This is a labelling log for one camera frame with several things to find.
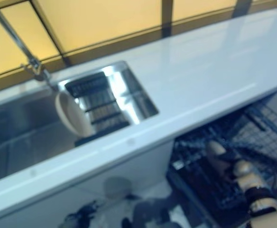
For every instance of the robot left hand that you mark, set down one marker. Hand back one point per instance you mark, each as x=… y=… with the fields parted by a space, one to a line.
x=81 y=216

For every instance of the black dish drying rack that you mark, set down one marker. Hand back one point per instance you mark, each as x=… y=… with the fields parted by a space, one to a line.
x=100 y=104

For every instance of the stainless steel sink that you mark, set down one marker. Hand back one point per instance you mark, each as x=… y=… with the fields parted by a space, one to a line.
x=22 y=123

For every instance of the chrome kitchen faucet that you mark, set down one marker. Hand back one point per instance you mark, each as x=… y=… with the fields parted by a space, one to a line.
x=17 y=40

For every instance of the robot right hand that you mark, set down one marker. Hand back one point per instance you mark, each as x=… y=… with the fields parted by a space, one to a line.
x=244 y=173

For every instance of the white glossy cabinet door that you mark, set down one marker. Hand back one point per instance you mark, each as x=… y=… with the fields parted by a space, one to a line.
x=34 y=202
x=141 y=164

